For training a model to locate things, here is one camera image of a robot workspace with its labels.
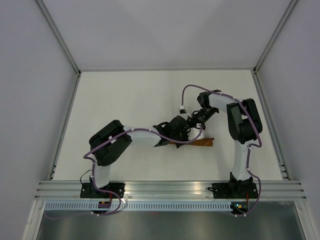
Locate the orange-brown cloth napkin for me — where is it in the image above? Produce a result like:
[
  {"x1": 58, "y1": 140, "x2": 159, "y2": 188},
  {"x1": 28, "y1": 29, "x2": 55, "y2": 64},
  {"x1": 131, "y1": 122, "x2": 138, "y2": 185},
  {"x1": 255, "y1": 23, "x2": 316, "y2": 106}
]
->
[{"x1": 169, "y1": 137, "x2": 214, "y2": 148}]

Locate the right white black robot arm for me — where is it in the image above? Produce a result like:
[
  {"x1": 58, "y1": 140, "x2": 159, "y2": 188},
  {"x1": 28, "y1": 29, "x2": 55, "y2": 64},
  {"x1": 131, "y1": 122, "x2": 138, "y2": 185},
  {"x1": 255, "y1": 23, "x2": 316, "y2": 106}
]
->
[{"x1": 191, "y1": 90, "x2": 263, "y2": 199}]

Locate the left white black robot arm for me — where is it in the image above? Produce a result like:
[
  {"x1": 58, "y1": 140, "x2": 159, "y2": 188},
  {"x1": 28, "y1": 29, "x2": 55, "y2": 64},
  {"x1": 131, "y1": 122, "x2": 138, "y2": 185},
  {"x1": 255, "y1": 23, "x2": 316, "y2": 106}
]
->
[{"x1": 83, "y1": 116, "x2": 195, "y2": 198}]

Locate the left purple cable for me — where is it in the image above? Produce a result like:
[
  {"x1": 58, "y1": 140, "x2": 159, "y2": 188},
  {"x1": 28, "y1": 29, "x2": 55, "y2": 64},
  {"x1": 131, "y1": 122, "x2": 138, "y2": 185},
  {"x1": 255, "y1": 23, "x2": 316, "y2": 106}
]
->
[{"x1": 83, "y1": 124, "x2": 203, "y2": 216}]

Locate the purple cable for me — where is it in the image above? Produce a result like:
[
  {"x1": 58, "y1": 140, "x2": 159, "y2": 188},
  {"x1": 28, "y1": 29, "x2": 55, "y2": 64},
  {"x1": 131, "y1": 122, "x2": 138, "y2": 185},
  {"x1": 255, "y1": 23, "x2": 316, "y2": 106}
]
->
[
  {"x1": 83, "y1": 124, "x2": 203, "y2": 216},
  {"x1": 181, "y1": 84, "x2": 263, "y2": 201}
]

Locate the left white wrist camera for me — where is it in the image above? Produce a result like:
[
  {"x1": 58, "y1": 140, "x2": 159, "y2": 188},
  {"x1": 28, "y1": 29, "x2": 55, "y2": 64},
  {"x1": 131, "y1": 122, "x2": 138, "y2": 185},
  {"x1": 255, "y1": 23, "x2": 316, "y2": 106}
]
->
[{"x1": 188, "y1": 123, "x2": 205, "y2": 142}]

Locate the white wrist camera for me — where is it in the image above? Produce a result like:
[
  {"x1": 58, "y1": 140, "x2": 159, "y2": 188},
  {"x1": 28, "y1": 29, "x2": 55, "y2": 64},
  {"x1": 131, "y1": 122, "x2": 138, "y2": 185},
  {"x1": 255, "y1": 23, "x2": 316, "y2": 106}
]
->
[
  {"x1": 188, "y1": 123, "x2": 205, "y2": 142},
  {"x1": 179, "y1": 105, "x2": 189, "y2": 115}
]

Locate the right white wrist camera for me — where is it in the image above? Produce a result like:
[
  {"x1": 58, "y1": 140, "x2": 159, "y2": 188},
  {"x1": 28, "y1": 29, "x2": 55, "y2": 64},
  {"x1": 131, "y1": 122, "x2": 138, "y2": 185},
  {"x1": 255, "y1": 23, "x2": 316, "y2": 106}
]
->
[{"x1": 179, "y1": 105, "x2": 189, "y2": 115}]

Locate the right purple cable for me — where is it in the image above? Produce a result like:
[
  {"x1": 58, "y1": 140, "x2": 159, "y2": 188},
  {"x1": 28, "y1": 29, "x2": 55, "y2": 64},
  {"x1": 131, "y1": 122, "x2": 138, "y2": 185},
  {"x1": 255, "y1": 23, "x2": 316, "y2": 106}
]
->
[{"x1": 181, "y1": 84, "x2": 263, "y2": 201}]

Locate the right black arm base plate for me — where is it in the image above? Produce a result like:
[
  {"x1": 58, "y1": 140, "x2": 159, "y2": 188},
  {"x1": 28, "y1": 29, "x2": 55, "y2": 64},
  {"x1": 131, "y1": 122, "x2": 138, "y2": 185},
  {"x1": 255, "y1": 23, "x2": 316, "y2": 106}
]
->
[{"x1": 211, "y1": 183, "x2": 258, "y2": 200}]

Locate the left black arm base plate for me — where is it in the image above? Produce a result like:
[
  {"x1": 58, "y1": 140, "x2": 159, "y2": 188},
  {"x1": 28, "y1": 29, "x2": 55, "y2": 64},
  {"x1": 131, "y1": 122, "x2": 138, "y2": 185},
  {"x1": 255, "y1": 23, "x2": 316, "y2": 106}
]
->
[{"x1": 80, "y1": 182, "x2": 125, "y2": 199}]

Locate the white slotted cable duct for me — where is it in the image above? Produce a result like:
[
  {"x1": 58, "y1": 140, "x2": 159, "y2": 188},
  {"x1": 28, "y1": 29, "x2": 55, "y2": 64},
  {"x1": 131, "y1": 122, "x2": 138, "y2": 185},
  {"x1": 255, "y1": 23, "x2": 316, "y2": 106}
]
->
[{"x1": 45, "y1": 200, "x2": 232, "y2": 212}]

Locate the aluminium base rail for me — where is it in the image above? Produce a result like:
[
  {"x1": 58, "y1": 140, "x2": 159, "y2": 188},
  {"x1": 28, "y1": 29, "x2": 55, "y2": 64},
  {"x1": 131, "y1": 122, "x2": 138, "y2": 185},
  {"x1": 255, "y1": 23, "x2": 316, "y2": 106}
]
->
[{"x1": 34, "y1": 180, "x2": 307, "y2": 201}]

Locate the right aluminium frame post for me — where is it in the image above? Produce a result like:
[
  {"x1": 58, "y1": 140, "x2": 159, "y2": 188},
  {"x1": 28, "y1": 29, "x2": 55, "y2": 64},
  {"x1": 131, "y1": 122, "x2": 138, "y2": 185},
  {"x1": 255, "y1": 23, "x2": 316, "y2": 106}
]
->
[{"x1": 251, "y1": 0, "x2": 300, "y2": 75}]

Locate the aluminium frame post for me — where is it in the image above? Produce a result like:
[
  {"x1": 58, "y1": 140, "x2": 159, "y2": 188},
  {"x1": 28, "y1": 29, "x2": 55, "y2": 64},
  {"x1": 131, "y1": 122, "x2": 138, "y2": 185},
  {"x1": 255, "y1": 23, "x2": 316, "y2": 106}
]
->
[
  {"x1": 251, "y1": 0, "x2": 300, "y2": 75},
  {"x1": 33, "y1": 0, "x2": 81, "y2": 77}
]

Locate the left aluminium frame post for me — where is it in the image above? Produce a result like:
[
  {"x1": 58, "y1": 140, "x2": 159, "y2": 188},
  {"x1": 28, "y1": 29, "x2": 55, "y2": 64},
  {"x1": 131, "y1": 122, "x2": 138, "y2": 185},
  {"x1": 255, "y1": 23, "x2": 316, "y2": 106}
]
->
[{"x1": 33, "y1": 0, "x2": 81, "y2": 77}]

